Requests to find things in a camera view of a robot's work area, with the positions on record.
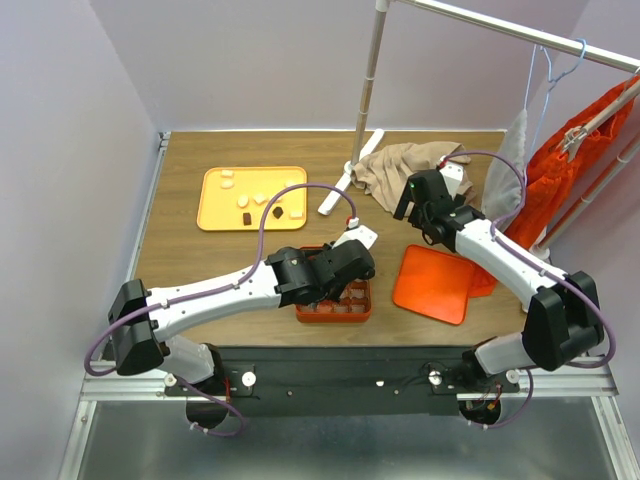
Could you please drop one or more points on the blue wire hanger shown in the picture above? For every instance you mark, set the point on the blue wire hanger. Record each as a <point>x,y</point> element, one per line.
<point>551,80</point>

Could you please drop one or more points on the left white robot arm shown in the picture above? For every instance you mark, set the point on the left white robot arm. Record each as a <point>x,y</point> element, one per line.
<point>149,323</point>

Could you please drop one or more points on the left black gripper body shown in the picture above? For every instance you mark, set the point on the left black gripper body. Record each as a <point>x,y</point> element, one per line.
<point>331,295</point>

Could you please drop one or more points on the dark hexagon chocolate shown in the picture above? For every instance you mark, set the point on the dark hexagon chocolate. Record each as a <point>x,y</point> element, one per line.
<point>278,212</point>

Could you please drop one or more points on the light orange tray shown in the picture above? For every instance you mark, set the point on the light orange tray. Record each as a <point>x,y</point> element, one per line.
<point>218,209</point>

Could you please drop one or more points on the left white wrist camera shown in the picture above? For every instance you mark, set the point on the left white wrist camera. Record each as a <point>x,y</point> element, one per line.
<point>357,231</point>

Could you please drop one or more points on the orange box lid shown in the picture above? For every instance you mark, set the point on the orange box lid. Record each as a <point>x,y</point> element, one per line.
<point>434,284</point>

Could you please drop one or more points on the beige crumpled cloth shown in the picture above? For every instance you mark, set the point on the beige crumpled cloth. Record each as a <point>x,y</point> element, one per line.
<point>383,174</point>

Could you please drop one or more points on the wooden clothes hanger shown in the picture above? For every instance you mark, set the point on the wooden clothes hanger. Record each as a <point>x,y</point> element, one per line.
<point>576,136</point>

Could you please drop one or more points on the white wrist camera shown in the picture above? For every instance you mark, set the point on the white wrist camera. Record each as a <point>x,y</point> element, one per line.
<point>452,174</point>
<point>357,231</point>

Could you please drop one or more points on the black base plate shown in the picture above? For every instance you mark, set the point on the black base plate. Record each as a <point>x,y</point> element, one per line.
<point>345,381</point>

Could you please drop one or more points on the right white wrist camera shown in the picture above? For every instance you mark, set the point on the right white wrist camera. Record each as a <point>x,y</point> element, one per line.
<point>452,174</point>

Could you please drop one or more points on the aluminium rail frame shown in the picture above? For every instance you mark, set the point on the aluminium rail frame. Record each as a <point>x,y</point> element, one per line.
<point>566,424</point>

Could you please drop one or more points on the grey garment on hanger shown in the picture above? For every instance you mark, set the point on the grey garment on hanger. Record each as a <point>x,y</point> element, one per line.
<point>502,190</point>

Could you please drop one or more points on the white clothes rack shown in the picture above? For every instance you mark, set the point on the white clothes rack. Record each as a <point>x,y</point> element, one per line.
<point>508,28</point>

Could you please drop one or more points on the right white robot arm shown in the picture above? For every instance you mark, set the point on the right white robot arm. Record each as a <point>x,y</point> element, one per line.
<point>563,320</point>

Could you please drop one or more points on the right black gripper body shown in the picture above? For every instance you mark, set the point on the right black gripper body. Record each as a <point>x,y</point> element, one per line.
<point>418,219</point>

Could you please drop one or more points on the orange garment on hanger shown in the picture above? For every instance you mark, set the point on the orange garment on hanger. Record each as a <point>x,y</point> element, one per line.
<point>550,178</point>

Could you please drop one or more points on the orange compartment box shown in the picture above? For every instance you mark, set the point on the orange compartment box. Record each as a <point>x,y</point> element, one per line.
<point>357,310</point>

